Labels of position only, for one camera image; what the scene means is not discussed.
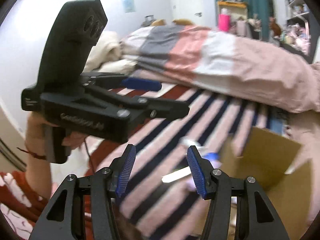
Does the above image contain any cream fluffy blanket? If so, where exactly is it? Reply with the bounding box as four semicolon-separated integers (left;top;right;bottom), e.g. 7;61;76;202
83;30;136;74

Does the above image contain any person's left hand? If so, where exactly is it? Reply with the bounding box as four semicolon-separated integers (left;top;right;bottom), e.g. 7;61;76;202
24;112;89;160

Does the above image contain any pink gift bag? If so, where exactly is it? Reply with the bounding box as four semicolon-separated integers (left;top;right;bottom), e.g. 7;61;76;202
218;14;231;32

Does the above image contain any folded pink grey quilt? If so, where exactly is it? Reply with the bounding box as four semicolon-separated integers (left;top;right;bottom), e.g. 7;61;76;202
120;25;319;113

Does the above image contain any brown cardboard box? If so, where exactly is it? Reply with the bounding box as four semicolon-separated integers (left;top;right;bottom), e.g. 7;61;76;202
213;127;312;239

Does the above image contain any yellow wooden shelf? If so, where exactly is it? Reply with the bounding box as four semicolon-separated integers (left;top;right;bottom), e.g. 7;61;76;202
217;1;248;21

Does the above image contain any person's left forearm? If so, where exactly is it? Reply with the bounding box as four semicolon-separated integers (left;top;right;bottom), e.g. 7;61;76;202
25;149;52;199

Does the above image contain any white door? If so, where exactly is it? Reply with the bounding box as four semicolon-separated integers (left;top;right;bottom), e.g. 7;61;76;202
170;0;216;28

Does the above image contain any dark bookshelf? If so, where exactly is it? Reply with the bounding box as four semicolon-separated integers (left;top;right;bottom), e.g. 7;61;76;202
282;0;319;63

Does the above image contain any brown teddy bear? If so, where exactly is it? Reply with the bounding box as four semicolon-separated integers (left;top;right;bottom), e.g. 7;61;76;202
151;18;195;27

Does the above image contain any blue wall poster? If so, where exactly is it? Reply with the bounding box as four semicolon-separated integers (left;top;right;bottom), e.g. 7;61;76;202
122;0;136;13

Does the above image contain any striped fleece blanket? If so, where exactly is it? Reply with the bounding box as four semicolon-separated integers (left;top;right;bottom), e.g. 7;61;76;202
85;82;286;240

